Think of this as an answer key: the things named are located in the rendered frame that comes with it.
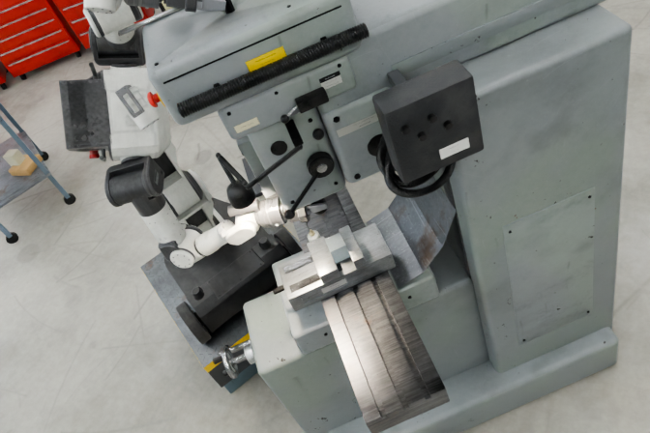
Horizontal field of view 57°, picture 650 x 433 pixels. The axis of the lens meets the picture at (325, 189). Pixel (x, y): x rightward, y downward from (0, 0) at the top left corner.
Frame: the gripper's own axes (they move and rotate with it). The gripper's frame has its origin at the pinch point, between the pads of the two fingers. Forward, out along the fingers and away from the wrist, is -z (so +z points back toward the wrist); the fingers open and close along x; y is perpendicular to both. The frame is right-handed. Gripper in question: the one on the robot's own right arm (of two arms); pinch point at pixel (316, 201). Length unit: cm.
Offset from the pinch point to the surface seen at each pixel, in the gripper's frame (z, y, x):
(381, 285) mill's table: -12.0, 27.2, -15.4
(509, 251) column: -52, 31, -10
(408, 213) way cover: -24.1, 27.7, 12.1
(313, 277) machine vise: 7.8, 20.1, -12.5
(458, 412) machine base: -23, 104, -24
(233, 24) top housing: -2, -66, -8
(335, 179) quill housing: -9.6, -14.2, -7.7
